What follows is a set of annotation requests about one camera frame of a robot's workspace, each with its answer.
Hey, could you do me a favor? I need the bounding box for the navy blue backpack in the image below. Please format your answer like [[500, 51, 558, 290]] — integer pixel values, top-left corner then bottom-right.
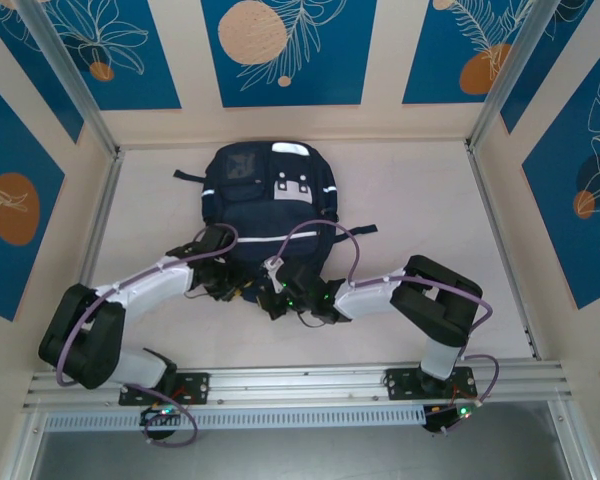
[[173, 140, 379, 306]]

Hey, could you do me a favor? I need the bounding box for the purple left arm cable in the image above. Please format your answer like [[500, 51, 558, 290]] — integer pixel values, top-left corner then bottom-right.
[[54, 223, 239, 449]]

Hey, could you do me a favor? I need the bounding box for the aluminium mounting rail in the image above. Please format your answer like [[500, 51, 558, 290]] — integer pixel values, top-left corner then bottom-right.
[[22, 358, 576, 415]]

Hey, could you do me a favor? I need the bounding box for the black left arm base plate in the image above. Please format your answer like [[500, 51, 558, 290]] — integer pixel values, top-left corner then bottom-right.
[[118, 372, 211, 407]]

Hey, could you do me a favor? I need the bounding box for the aluminium side rail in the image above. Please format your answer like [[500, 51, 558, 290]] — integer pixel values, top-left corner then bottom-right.
[[52, 148, 127, 372], [463, 139, 542, 361]]

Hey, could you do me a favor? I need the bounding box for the grey slotted cable duct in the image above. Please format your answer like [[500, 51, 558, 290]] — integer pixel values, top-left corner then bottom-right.
[[43, 403, 427, 432]]

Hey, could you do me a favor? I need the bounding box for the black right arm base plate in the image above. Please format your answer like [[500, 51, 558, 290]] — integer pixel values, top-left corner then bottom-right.
[[382, 367, 477, 402]]

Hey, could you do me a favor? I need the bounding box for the aluminium frame post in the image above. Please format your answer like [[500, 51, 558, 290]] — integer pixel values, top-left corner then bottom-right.
[[15, 0, 120, 157], [468, 0, 567, 151]]

